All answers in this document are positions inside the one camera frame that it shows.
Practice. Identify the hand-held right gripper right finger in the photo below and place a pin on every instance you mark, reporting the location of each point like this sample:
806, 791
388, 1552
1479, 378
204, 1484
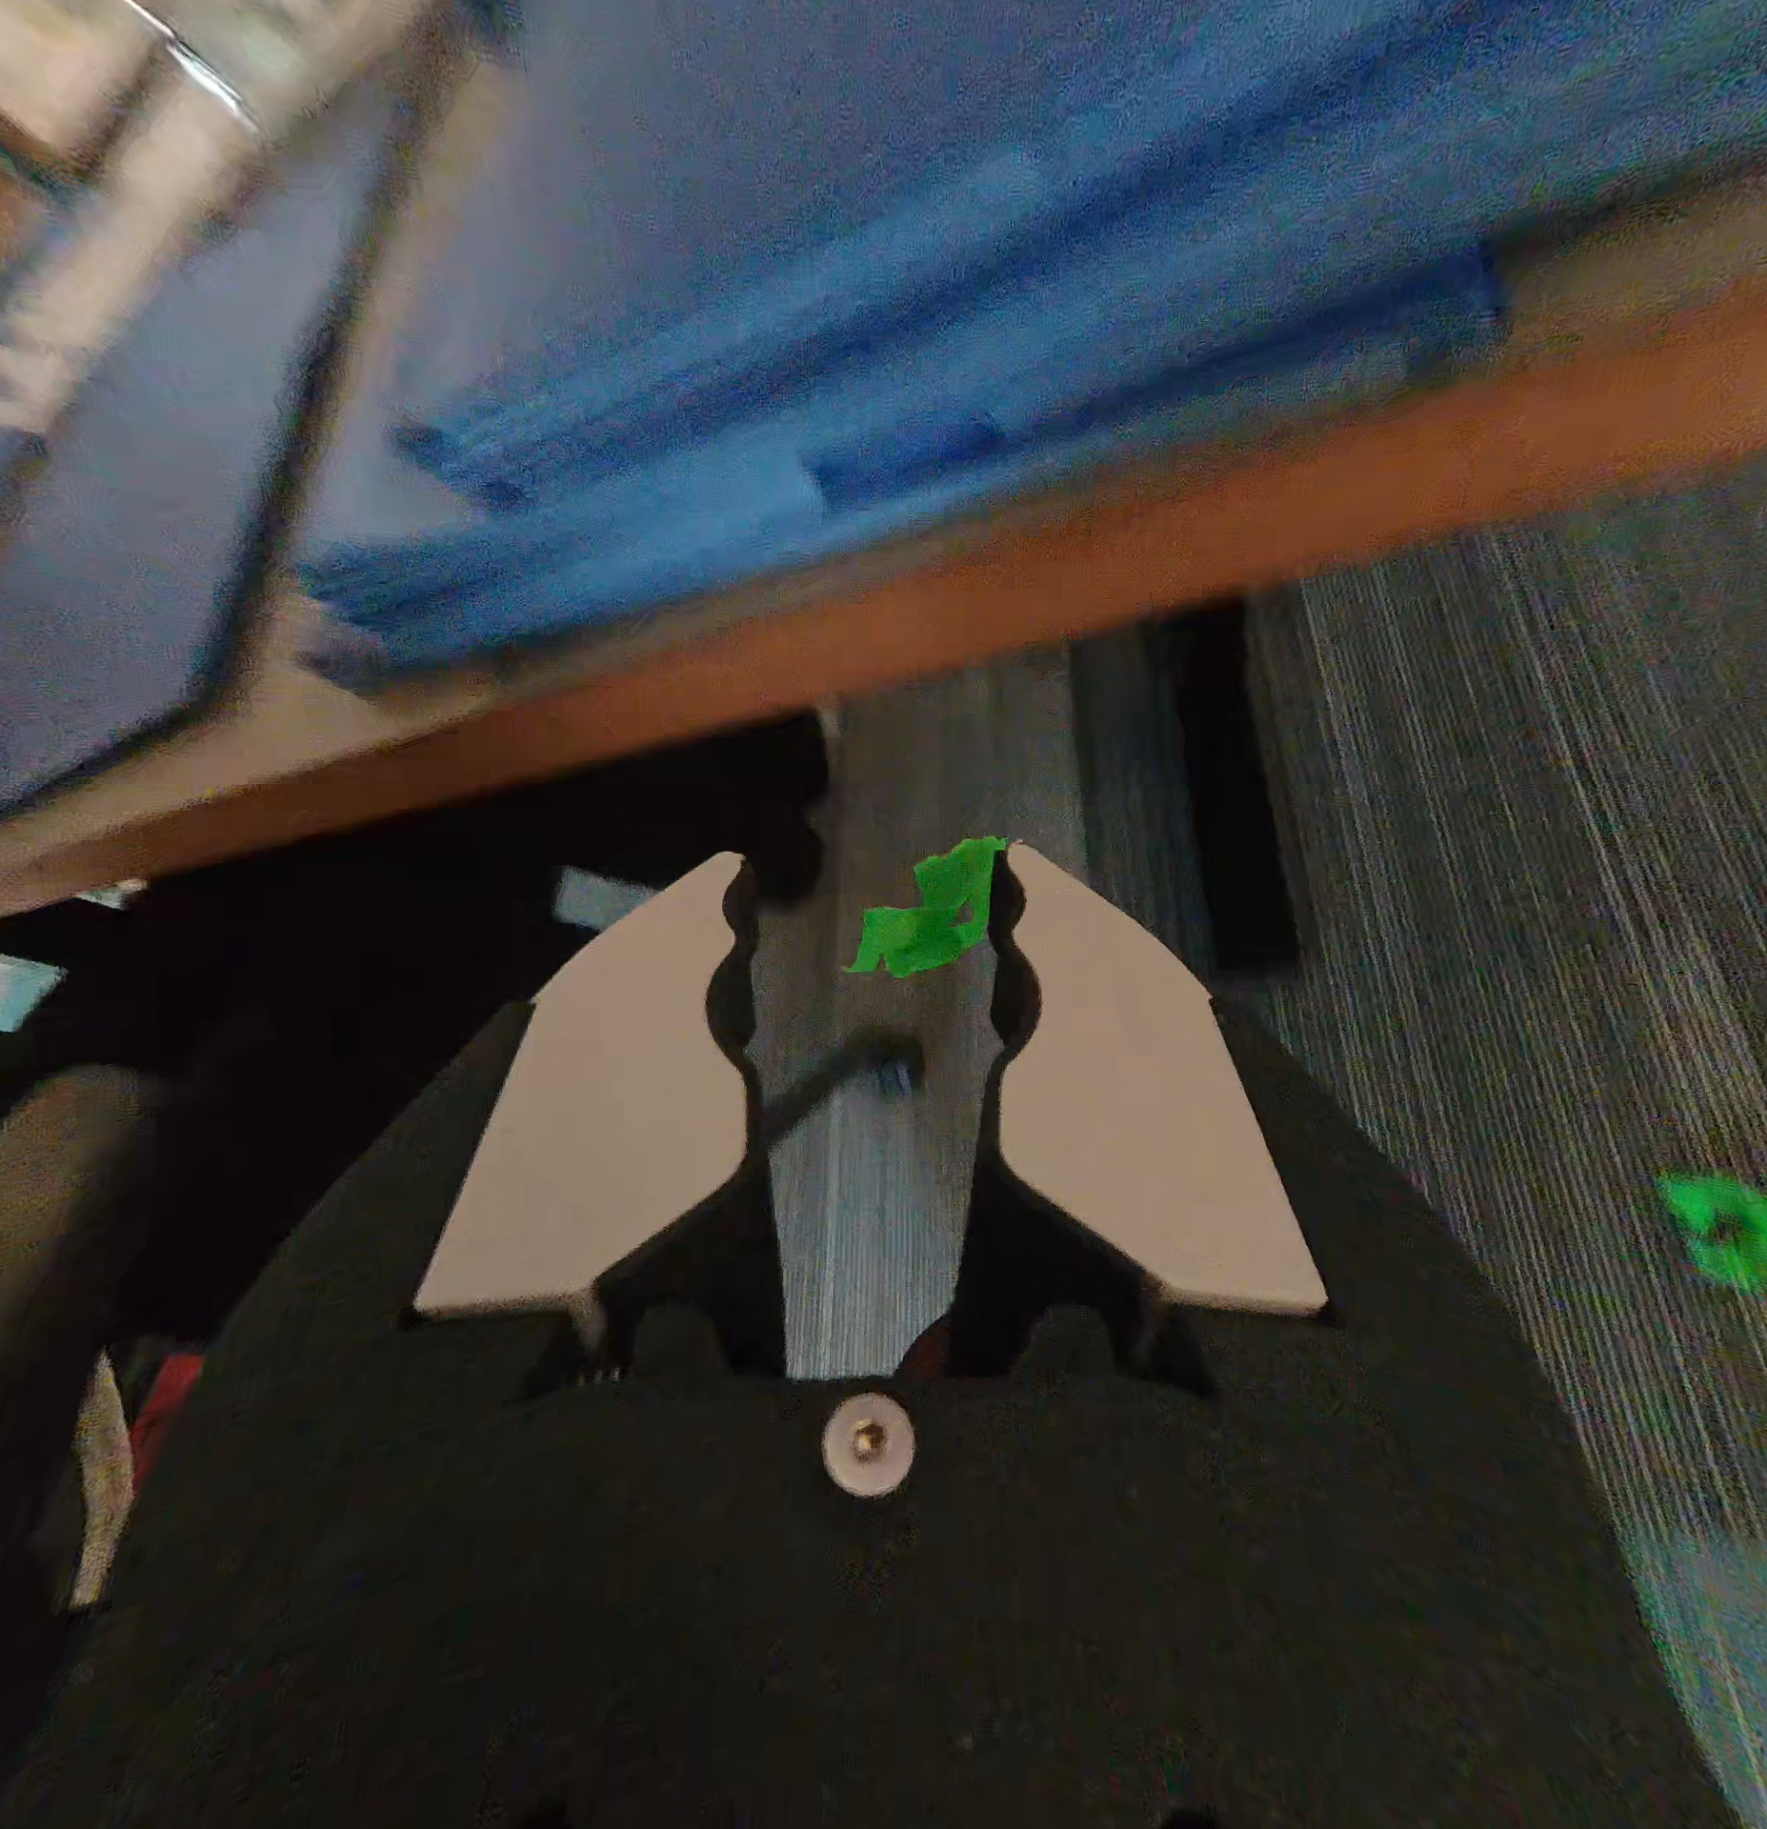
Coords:
1141, 1129

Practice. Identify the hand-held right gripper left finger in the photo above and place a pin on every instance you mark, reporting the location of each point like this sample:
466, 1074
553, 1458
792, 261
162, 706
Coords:
599, 1129

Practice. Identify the torn green tape piece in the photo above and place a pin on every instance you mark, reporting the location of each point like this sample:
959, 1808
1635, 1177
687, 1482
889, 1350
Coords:
920, 928

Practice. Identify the black desk leg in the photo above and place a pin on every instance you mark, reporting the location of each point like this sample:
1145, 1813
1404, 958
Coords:
1239, 801

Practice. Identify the wooden desk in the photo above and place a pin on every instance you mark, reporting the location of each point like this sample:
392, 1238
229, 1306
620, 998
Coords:
969, 606

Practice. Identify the blue desk mat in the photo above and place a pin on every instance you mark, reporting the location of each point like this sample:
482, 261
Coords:
969, 215

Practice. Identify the black metal bar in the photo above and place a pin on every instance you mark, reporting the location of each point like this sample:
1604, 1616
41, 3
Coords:
839, 1083

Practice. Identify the crumpled green tape piece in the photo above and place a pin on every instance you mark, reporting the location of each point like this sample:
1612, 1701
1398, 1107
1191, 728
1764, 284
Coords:
1719, 1229

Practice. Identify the dark blue board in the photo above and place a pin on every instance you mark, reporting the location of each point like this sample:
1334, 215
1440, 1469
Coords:
113, 572

